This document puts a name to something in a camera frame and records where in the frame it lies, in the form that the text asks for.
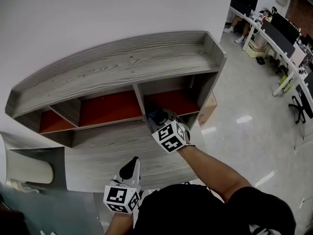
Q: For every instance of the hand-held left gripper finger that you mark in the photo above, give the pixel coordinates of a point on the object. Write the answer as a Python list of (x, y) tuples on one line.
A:
[(128, 169), (138, 172)]

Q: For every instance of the long white office desk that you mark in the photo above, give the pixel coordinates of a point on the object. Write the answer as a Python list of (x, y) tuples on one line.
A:
[(289, 68)]

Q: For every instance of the person's right forearm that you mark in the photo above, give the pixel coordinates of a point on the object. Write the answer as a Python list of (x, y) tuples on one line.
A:
[(212, 170)]

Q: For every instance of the person's left forearm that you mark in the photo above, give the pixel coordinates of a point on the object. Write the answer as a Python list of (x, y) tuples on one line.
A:
[(119, 223)]

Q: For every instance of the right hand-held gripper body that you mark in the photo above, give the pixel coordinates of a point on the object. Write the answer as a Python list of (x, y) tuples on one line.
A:
[(171, 136)]

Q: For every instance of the brown cardboard box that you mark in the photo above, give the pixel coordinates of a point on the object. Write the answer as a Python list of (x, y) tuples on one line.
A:
[(207, 111)]

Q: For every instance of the dark grey desk divider panel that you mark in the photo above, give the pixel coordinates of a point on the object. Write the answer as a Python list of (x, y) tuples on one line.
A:
[(240, 7), (278, 39)]

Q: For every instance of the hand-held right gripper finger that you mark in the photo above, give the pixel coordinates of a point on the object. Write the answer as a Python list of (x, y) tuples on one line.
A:
[(170, 114), (152, 125)]

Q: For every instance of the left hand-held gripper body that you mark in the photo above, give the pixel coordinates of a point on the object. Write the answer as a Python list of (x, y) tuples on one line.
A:
[(119, 196)]

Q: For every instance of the blue wiping cloth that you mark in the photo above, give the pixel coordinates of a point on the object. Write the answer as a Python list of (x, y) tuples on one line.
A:
[(156, 115)]

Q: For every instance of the black office chair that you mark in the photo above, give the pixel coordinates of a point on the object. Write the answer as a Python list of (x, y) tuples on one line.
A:
[(304, 105)]

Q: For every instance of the person's black shirt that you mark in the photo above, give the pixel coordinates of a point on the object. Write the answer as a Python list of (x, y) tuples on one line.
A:
[(190, 212)]

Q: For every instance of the grey wooden shelf desk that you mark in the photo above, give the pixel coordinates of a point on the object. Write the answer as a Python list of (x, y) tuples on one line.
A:
[(110, 67)]

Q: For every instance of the green bag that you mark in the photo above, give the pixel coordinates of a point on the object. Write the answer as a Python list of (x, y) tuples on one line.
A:
[(286, 83)]

